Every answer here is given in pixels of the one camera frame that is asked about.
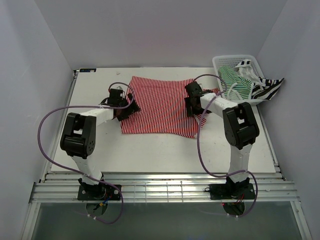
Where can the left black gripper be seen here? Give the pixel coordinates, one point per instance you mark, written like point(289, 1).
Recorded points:
point(131, 109)

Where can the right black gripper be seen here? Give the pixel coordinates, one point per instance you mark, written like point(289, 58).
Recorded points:
point(191, 110)

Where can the red white striped tank top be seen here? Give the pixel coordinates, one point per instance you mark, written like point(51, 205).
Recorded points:
point(162, 109)

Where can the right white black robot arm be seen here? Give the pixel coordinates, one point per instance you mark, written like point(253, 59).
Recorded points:
point(240, 128)

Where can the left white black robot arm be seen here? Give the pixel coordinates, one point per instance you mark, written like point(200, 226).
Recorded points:
point(78, 138)

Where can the green white striped tank top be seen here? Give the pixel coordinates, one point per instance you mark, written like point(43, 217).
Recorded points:
point(235, 87)

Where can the black white striped tank top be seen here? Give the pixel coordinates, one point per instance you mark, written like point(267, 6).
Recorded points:
point(263, 88)

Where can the white plastic basket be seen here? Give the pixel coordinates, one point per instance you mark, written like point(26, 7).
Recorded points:
point(232, 61)

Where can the blue label sticker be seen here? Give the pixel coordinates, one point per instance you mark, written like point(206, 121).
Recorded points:
point(87, 70)

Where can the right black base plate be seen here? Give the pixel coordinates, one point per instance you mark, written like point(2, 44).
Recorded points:
point(219, 191)

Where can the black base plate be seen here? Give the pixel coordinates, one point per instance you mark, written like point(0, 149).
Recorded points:
point(99, 192)
point(219, 191)

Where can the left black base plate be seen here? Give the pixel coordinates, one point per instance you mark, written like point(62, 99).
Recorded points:
point(99, 192)

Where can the aluminium frame rail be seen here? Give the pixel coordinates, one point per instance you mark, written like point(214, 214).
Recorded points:
point(61, 187)

